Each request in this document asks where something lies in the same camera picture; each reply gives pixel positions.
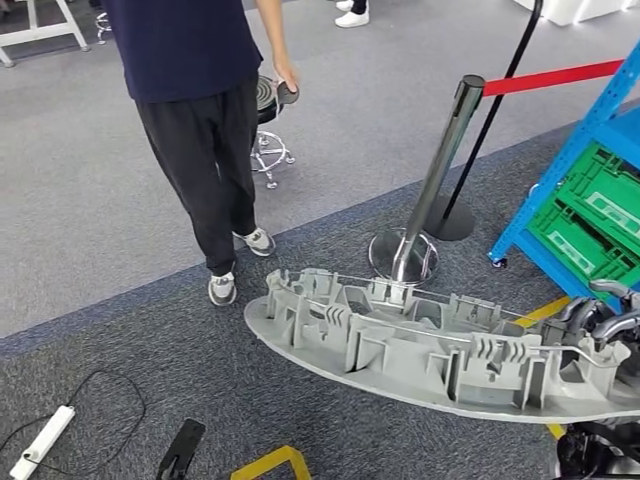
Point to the green plastic crate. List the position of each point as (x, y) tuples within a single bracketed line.
[(605, 192), (575, 248)]

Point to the white display plinth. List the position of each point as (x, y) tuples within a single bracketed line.
[(575, 10)]

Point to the red barrier belt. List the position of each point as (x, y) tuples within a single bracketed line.
[(550, 78)]

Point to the blue metal shelf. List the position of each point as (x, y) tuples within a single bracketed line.
[(567, 156)]

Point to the grey plastic wheel cover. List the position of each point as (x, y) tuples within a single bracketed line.
[(400, 358)]

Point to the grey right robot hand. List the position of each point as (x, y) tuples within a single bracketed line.
[(615, 324)]

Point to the black stanchion post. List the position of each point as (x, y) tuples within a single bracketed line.
[(452, 222)]

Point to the black round stool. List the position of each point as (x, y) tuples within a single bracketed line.
[(265, 93)]

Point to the white power strip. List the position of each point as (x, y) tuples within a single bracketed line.
[(42, 440)]

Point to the black robot foot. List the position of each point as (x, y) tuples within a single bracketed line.
[(183, 447)]

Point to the yellow floor tape square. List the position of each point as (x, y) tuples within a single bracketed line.
[(260, 462)]

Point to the chrome stanchion post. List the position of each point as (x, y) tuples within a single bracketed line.
[(440, 166)]

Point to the person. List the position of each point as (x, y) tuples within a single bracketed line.
[(190, 46), (352, 18)]

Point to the chrome stool base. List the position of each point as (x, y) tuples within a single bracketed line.
[(103, 26)]

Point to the white table frame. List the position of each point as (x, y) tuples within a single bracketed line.
[(38, 33)]

